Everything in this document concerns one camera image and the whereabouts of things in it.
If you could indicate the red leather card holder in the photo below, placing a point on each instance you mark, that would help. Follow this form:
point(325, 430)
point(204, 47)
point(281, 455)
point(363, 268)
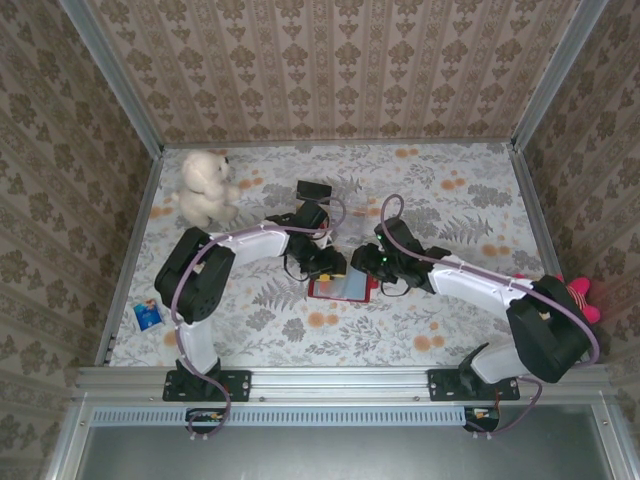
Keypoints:
point(350, 290)

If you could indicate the clear acrylic card stand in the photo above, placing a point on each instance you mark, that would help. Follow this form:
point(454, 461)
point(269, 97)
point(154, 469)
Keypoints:
point(357, 215)

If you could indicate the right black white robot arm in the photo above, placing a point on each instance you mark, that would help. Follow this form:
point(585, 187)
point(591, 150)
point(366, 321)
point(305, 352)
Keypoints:
point(545, 335)

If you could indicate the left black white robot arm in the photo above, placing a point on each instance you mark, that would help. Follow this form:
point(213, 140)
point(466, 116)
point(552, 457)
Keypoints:
point(195, 280)

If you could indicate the black card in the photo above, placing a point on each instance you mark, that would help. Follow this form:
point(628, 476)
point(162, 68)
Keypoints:
point(314, 190)

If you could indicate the small blue printed card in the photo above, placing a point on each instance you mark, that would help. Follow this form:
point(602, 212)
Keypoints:
point(148, 315)

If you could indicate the white plush teddy bear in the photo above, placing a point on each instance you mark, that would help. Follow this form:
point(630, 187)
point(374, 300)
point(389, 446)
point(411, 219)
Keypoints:
point(200, 185)

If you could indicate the grey metal panel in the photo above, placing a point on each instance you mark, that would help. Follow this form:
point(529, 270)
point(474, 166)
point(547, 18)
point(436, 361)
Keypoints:
point(350, 452)

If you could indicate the black connector box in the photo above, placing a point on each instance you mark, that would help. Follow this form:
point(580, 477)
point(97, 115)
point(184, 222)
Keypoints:
point(205, 417)
point(482, 417)

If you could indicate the pink striped plush doll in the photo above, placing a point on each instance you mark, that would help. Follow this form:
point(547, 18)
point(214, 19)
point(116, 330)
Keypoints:
point(582, 287)

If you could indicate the wide aluminium frame beam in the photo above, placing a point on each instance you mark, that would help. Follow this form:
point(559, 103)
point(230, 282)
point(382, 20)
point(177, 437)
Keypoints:
point(340, 382)

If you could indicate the thin aluminium edge rail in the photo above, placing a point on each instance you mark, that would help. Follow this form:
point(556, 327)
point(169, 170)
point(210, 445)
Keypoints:
point(340, 144)

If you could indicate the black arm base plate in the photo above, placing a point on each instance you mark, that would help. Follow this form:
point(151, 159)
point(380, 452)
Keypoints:
point(235, 385)
point(442, 385)

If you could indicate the aluminium side rail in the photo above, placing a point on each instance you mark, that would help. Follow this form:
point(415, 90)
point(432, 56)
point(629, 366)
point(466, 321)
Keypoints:
point(542, 235)
point(131, 250)

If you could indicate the aluminium frame post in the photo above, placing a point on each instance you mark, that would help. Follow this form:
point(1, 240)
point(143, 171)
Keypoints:
point(112, 80)
point(557, 75)

